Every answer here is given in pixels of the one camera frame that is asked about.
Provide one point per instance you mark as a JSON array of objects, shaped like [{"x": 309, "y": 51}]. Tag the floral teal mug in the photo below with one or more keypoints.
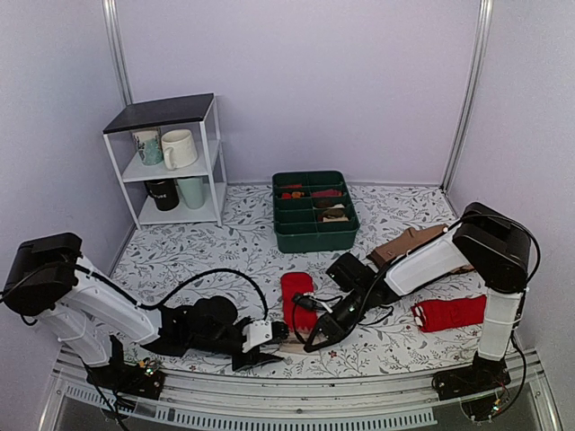
[{"x": 148, "y": 145}]

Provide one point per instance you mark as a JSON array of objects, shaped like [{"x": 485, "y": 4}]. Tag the folded red sock pair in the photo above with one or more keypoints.
[{"x": 437, "y": 315}]

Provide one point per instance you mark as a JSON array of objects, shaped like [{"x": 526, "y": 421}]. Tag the tan ribbed sock pair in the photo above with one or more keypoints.
[{"x": 408, "y": 240}]

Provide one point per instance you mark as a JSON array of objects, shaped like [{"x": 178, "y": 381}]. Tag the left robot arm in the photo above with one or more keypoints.
[{"x": 51, "y": 280}]

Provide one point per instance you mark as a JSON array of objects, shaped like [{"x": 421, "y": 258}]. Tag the red and cream sock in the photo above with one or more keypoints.
[{"x": 299, "y": 314}]

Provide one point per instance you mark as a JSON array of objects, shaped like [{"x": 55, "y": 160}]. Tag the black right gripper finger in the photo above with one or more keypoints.
[
  {"x": 321, "y": 335},
  {"x": 337, "y": 337}
]

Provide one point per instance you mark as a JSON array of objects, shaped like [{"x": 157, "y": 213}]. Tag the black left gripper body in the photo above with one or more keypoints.
[{"x": 199, "y": 345}]

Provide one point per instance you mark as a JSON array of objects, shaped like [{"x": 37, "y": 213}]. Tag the mint green mug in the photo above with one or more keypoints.
[{"x": 192, "y": 191}]

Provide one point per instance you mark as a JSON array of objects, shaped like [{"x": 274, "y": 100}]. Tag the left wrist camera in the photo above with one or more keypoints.
[{"x": 255, "y": 334}]

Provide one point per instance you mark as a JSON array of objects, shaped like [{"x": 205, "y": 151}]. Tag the white ceramic mug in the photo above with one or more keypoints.
[{"x": 179, "y": 149}]

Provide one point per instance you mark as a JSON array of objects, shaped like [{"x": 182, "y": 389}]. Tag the aluminium front rail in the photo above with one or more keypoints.
[{"x": 361, "y": 386}]

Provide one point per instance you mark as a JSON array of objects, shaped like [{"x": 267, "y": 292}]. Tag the white shelf unit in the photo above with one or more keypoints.
[{"x": 198, "y": 113}]

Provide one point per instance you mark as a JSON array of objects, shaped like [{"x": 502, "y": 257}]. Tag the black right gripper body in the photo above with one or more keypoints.
[{"x": 356, "y": 314}]

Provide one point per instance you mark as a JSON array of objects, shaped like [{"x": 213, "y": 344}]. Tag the rolled socks in bin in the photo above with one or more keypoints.
[{"x": 330, "y": 202}]

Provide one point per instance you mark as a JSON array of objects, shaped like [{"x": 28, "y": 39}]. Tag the green divided storage bin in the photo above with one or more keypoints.
[{"x": 295, "y": 222}]

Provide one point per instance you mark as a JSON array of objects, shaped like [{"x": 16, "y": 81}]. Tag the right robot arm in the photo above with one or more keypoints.
[{"x": 497, "y": 248}]

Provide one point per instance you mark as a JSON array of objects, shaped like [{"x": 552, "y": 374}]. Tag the black mug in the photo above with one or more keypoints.
[{"x": 163, "y": 193}]

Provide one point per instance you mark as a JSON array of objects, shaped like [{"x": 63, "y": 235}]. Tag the black argyle sock pair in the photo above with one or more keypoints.
[{"x": 462, "y": 270}]

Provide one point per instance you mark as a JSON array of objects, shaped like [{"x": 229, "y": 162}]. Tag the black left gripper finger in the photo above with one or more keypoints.
[
  {"x": 279, "y": 332},
  {"x": 255, "y": 357}
]

